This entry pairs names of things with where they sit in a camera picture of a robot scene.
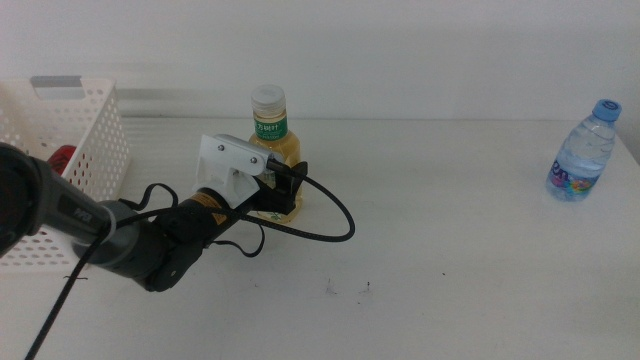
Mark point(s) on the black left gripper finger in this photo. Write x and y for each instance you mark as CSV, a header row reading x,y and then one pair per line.
x,y
295,180

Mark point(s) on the yellow tea bottle green label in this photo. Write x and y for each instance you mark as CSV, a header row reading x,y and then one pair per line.
x,y
270,127

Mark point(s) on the clear water bottle blue cap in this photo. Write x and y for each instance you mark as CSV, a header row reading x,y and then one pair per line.
x,y
582,160

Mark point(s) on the red soda can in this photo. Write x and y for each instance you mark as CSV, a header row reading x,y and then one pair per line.
x,y
62,157

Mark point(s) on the white perforated plastic basket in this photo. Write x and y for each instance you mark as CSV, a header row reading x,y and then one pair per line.
x,y
100,150

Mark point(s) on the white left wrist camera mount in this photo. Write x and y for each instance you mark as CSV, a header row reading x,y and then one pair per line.
x,y
225,155

